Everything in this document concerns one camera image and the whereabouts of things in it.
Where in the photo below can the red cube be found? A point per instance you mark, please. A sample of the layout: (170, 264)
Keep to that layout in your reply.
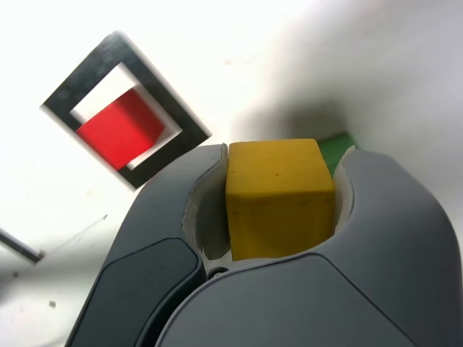
(115, 137)

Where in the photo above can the black tape square outline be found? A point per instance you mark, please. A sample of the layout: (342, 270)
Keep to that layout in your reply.
(61, 101)

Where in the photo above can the green cube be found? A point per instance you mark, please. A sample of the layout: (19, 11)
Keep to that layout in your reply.
(334, 148)

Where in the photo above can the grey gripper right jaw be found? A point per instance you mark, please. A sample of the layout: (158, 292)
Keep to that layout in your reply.
(307, 307)

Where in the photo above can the yellow cube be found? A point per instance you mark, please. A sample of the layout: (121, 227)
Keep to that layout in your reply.
(278, 195)

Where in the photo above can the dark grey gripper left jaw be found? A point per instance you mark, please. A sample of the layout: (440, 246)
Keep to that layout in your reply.
(144, 253)

